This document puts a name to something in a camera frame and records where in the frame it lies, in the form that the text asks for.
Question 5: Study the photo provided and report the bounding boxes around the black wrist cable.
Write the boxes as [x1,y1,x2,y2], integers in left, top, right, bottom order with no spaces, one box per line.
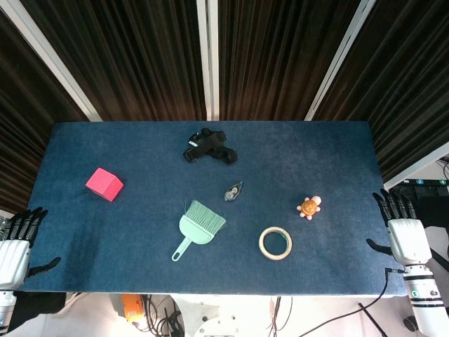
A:
[301,267,405,337]

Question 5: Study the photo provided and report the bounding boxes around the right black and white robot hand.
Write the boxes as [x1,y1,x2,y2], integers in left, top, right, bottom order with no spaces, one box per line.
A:
[366,188,431,267]

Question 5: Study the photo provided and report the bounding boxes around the black strap harness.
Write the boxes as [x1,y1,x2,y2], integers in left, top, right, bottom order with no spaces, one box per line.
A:
[182,128,239,166]

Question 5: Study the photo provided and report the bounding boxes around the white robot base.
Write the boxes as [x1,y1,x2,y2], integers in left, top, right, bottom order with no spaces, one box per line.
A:
[168,294,273,337]

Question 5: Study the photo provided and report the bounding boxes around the orange device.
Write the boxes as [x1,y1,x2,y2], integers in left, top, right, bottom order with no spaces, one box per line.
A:
[121,293,149,326]

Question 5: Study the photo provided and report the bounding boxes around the cream masking tape roll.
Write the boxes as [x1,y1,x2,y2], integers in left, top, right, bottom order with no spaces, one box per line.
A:
[258,226,293,261]

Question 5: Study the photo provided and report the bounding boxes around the correction tape dispenser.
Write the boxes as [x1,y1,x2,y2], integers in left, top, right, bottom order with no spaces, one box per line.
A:
[222,179,245,204]

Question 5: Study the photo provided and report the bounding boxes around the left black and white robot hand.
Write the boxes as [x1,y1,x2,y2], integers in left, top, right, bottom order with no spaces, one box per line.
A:
[0,206,61,291]

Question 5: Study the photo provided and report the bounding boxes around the mint green hand brush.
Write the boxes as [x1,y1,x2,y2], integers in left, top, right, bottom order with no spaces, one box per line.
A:
[171,199,227,263]

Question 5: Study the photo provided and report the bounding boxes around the blue table cloth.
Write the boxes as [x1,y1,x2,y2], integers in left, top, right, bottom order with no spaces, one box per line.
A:
[15,121,404,296]

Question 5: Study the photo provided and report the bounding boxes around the orange turtle toy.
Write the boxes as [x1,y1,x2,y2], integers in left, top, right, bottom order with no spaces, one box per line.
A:
[296,196,323,221]

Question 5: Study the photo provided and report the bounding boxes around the pink foam cube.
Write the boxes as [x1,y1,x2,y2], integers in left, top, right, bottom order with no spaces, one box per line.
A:
[85,167,125,203]

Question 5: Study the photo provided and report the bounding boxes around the black fabric bundle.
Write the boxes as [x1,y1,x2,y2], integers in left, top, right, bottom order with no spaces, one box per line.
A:
[7,290,68,333]

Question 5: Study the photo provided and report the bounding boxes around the black floor cables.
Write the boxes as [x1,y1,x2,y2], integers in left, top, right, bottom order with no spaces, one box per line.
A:
[140,295,187,337]

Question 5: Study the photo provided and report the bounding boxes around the red thin cable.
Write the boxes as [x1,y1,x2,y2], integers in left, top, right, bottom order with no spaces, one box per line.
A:
[268,296,283,333]

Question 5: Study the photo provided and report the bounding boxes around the white frame post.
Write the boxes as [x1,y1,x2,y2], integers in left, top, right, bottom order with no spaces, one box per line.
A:
[196,0,220,122]
[0,0,102,122]
[384,142,449,190]
[304,0,373,122]

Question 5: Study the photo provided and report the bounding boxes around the dark brown pleated curtain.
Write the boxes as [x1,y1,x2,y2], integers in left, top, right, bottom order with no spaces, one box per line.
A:
[311,0,449,183]
[0,10,88,213]
[217,0,362,122]
[20,0,208,122]

